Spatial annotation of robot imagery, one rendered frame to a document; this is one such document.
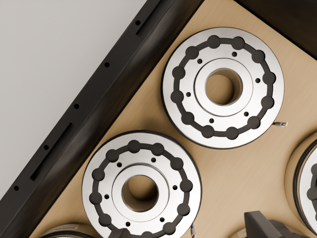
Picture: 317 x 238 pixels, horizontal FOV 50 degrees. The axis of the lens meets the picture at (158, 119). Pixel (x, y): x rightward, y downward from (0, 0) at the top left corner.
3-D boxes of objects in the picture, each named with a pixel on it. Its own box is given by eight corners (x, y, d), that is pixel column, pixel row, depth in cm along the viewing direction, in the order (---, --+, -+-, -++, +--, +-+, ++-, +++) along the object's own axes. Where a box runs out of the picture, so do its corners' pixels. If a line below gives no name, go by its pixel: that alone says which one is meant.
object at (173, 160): (153, 273, 29) (153, 276, 28) (60, 201, 29) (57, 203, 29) (224, 179, 29) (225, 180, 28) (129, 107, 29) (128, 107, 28)
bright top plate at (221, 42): (238, 171, 29) (239, 172, 28) (139, 105, 29) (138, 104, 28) (306, 71, 28) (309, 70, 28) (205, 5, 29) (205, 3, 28)
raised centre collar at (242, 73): (230, 128, 28) (232, 129, 28) (181, 96, 28) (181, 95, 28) (264, 79, 28) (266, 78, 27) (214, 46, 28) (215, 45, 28)
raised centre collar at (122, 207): (146, 233, 29) (146, 235, 28) (100, 197, 29) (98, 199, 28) (181, 186, 28) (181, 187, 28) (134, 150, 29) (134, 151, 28)
